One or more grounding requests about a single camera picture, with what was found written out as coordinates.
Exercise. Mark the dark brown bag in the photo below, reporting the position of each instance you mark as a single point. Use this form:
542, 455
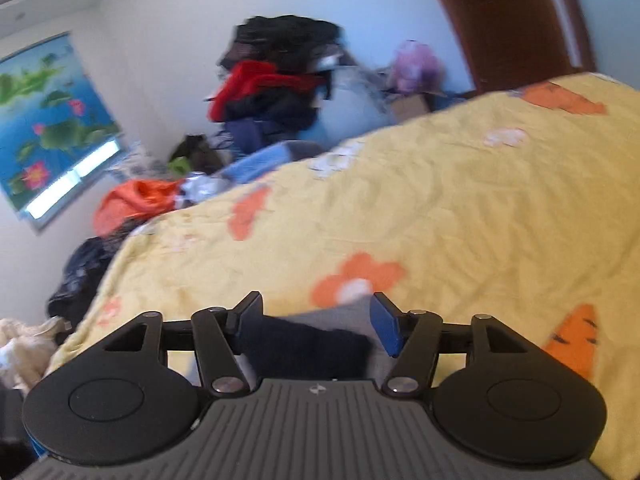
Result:
200, 152

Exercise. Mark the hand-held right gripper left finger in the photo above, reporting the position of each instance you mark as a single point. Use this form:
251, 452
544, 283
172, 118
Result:
248, 310

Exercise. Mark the blue cloth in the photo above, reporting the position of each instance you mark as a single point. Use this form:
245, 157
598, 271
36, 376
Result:
260, 162

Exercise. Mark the white patterned cloth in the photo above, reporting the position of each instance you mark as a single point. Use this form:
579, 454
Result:
197, 190

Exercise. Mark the yellow floral blanket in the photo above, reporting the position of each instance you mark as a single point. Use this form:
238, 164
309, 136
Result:
450, 200

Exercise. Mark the orange cloth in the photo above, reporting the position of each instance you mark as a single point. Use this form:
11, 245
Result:
137, 200

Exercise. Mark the dark cloth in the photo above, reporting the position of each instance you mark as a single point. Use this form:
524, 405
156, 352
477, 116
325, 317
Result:
87, 275

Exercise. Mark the cream cloth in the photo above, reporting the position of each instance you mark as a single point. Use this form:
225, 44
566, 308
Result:
22, 350

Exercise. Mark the brown wooden door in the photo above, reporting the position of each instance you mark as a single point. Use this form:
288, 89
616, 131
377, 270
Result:
505, 25

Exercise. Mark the cardboard box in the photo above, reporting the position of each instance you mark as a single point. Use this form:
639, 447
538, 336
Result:
412, 106

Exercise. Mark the navy garment with grey lining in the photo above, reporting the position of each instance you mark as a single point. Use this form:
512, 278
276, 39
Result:
310, 347

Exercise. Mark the lotus print window blind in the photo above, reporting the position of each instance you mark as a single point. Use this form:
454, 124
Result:
47, 125

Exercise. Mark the red garment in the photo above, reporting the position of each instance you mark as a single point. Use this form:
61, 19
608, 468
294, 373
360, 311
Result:
250, 85

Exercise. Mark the dark navy garment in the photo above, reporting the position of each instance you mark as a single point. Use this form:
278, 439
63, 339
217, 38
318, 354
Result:
272, 115

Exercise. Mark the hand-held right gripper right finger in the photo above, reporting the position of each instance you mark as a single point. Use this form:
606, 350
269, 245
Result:
386, 327

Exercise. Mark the black clothes pile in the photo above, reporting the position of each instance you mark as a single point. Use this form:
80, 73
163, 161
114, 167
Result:
282, 37

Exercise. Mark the green item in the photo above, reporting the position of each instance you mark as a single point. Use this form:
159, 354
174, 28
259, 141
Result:
178, 166

